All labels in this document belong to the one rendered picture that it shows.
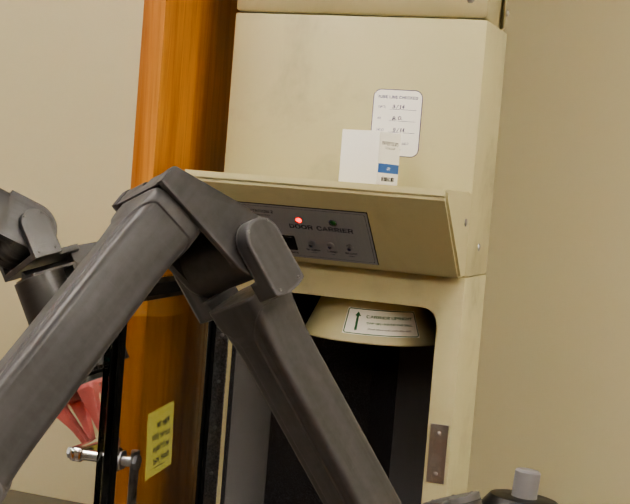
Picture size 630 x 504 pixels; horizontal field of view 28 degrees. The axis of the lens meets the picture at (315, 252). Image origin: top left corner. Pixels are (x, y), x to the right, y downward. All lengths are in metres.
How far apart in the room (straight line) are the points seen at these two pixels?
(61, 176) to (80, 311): 1.23
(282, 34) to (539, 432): 0.73
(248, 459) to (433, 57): 0.57
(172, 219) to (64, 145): 1.17
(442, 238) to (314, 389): 0.36
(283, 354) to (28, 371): 0.25
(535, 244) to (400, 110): 0.47
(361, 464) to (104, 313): 0.29
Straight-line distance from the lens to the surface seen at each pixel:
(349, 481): 1.12
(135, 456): 1.34
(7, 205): 1.41
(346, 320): 1.54
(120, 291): 1.00
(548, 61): 1.91
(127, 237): 1.02
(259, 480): 1.71
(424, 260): 1.44
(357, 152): 1.43
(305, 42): 1.55
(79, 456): 1.36
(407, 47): 1.51
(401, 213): 1.39
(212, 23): 1.65
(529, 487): 1.40
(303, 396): 1.10
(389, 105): 1.50
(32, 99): 2.24
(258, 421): 1.68
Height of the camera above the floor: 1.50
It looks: 3 degrees down
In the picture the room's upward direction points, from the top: 5 degrees clockwise
